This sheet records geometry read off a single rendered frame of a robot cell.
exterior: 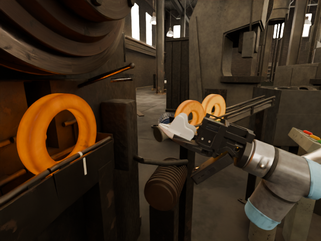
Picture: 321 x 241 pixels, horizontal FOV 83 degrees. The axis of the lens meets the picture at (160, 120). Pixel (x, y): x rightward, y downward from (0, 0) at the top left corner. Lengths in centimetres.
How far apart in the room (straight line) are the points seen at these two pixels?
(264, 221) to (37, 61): 55
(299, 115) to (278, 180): 202
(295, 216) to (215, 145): 85
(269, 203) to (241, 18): 270
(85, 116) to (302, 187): 49
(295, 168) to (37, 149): 49
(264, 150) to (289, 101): 195
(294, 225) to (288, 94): 145
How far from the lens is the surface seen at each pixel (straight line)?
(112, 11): 39
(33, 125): 38
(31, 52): 36
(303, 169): 46
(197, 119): 79
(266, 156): 43
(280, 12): 916
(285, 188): 47
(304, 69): 429
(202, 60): 305
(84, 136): 49
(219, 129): 40
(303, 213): 120
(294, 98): 238
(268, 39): 1421
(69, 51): 38
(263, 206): 50
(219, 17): 309
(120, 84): 74
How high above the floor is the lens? 88
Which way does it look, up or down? 14 degrees down
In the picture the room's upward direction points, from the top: straight up
